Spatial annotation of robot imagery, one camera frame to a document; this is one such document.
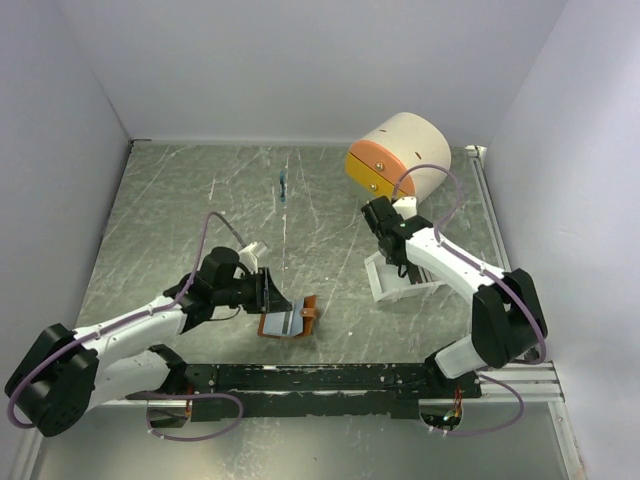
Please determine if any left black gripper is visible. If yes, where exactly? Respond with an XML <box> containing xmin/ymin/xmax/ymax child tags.
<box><xmin>213</xmin><ymin>267</ymin><xmax>293</xmax><ymax>314</ymax></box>

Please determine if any brown leather card holder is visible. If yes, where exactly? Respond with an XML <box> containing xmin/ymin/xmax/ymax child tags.
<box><xmin>258</xmin><ymin>295</ymin><xmax>319</xmax><ymax>339</ymax></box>

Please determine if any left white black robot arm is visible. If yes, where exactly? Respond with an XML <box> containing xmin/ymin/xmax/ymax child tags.
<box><xmin>5</xmin><ymin>247</ymin><xmax>292</xmax><ymax>437</ymax></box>

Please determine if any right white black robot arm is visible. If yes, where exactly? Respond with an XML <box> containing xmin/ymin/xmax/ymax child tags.
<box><xmin>361</xmin><ymin>196</ymin><xmax>548</xmax><ymax>398</ymax></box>

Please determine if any white plastic card tray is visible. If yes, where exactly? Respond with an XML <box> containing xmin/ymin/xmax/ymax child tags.
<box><xmin>364</xmin><ymin>252</ymin><xmax>444</xmax><ymax>302</ymax></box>

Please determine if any cream mini drawer cabinet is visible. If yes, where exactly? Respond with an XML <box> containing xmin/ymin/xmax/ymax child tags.
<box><xmin>345</xmin><ymin>112</ymin><xmax>452</xmax><ymax>201</ymax></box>

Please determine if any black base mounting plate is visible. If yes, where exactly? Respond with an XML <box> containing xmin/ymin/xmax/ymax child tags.
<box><xmin>160</xmin><ymin>362</ymin><xmax>481</xmax><ymax>422</ymax></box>

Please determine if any blue mark on table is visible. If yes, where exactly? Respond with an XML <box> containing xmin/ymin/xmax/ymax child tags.
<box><xmin>279</xmin><ymin>170</ymin><xmax>287</xmax><ymax>203</ymax></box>

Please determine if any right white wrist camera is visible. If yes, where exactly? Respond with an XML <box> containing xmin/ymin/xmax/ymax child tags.
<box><xmin>392</xmin><ymin>196</ymin><xmax>418</xmax><ymax>220</ymax></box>

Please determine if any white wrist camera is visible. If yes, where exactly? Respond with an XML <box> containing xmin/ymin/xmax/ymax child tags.
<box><xmin>392</xmin><ymin>196</ymin><xmax>418</xmax><ymax>220</ymax></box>
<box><xmin>239</xmin><ymin>241</ymin><xmax>269</xmax><ymax>273</ymax></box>

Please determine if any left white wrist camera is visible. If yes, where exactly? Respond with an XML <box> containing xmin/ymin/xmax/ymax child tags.
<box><xmin>239</xmin><ymin>241</ymin><xmax>269</xmax><ymax>273</ymax></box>

